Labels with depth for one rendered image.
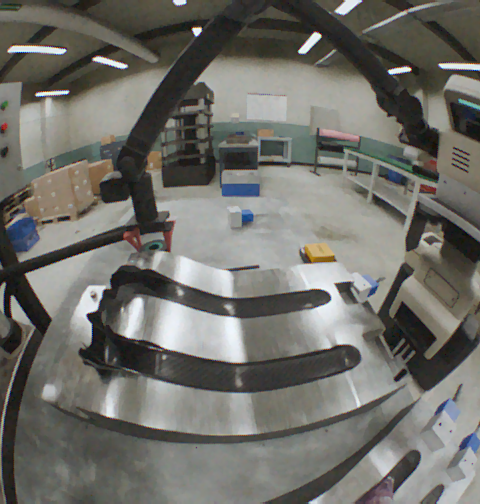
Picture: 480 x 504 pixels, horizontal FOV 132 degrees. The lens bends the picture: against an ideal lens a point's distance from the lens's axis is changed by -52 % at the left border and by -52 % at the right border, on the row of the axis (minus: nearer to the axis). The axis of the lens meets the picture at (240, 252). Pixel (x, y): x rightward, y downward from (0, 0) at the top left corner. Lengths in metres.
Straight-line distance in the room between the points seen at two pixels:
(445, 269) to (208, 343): 0.56
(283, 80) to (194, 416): 6.96
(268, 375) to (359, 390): 0.11
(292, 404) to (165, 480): 0.20
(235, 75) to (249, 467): 6.98
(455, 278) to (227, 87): 6.68
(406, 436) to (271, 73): 7.02
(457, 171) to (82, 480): 0.88
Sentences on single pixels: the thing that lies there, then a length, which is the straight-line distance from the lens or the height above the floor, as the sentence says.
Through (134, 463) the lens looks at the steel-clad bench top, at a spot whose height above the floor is 0.80.
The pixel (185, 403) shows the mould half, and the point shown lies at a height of 0.91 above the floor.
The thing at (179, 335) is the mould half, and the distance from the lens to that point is 0.25.
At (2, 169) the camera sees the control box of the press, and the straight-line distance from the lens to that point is 0.78.
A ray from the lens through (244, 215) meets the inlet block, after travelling 0.69.
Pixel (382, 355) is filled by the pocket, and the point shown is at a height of 0.86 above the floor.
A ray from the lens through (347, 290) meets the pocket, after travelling 0.40.
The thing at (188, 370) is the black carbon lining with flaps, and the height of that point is 0.90.
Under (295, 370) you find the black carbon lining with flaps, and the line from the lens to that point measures 0.26.
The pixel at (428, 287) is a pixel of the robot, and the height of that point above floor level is 0.81.
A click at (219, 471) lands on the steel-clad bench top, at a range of 0.31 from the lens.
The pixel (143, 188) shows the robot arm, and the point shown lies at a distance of 0.49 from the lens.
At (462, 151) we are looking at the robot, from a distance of 0.58.
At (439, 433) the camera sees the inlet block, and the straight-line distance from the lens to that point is 0.34.
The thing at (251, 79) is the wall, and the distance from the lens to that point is 6.85.
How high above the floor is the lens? 1.11
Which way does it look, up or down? 33 degrees down
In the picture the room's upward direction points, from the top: straight up
